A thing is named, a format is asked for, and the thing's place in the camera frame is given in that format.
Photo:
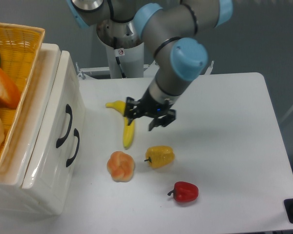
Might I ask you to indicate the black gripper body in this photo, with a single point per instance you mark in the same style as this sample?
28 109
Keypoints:
147 106

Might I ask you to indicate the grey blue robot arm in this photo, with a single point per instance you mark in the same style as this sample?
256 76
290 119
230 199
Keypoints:
186 58

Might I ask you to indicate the white drawer cabinet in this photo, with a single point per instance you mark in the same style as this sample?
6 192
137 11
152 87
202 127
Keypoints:
13 169

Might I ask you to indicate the yellow banana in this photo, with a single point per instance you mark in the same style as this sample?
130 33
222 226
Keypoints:
129 130

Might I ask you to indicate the yellow bell pepper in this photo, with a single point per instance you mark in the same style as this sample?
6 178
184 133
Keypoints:
159 156

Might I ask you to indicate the round knotted bread roll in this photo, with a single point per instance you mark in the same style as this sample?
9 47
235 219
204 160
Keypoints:
121 166

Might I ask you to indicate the red bell pepper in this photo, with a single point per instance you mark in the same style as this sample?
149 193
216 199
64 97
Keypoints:
184 192

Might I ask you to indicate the orange bread loaf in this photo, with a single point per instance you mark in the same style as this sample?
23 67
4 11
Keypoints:
9 92

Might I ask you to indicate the yellow wicker basket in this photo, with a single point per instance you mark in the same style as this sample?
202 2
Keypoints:
19 49

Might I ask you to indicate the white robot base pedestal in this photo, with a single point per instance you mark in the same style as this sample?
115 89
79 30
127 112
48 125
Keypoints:
124 61

